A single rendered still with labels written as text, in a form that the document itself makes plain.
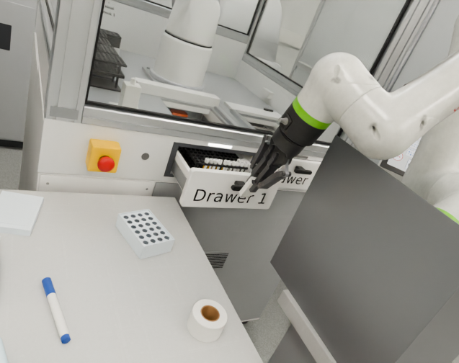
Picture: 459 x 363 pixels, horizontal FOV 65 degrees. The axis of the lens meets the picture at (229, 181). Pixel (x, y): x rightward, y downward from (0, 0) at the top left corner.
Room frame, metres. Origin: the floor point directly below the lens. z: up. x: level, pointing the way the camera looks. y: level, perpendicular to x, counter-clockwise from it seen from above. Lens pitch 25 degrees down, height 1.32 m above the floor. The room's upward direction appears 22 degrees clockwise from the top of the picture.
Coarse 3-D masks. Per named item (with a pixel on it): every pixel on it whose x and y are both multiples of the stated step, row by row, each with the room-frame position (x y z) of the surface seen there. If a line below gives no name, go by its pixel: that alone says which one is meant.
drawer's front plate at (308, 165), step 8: (296, 160) 1.18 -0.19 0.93; (304, 160) 1.21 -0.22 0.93; (280, 168) 1.14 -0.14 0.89; (288, 168) 1.16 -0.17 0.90; (304, 168) 1.20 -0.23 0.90; (312, 168) 1.22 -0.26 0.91; (296, 176) 1.19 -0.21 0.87; (304, 176) 1.21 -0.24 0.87; (312, 176) 1.23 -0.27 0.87; (280, 184) 1.16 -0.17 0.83; (288, 184) 1.18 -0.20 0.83; (296, 184) 1.20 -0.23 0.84; (304, 184) 1.22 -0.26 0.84
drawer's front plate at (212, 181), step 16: (192, 176) 0.81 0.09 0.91; (208, 176) 0.84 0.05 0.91; (224, 176) 0.86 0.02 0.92; (240, 176) 0.89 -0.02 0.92; (192, 192) 0.82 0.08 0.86; (208, 192) 0.84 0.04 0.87; (224, 192) 0.87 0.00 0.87; (256, 192) 0.93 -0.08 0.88; (272, 192) 0.97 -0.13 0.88; (256, 208) 0.95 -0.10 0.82
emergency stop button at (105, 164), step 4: (100, 160) 0.76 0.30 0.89; (104, 160) 0.76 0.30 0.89; (108, 160) 0.76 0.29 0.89; (112, 160) 0.77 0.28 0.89; (100, 164) 0.75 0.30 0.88; (104, 164) 0.76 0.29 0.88; (108, 164) 0.76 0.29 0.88; (112, 164) 0.77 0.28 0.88; (100, 168) 0.75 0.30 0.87; (104, 168) 0.76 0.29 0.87; (108, 168) 0.76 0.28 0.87; (112, 168) 0.77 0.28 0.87
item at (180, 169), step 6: (180, 156) 0.93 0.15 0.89; (240, 156) 1.11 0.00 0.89; (174, 162) 0.93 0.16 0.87; (180, 162) 0.91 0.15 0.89; (246, 162) 1.08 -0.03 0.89; (174, 168) 0.92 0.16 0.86; (180, 168) 0.90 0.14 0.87; (186, 168) 0.88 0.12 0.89; (174, 174) 0.91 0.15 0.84; (180, 174) 0.89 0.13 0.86; (186, 174) 0.87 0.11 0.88; (180, 180) 0.88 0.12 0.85; (180, 186) 0.87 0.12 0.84
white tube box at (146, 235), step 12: (120, 216) 0.70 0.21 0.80; (132, 216) 0.73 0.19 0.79; (144, 216) 0.74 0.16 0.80; (120, 228) 0.69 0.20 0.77; (132, 228) 0.68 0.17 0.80; (144, 228) 0.69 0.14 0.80; (156, 228) 0.72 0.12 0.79; (132, 240) 0.66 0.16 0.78; (144, 240) 0.66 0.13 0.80; (156, 240) 0.67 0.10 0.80; (168, 240) 0.69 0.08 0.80; (144, 252) 0.64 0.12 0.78; (156, 252) 0.66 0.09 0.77
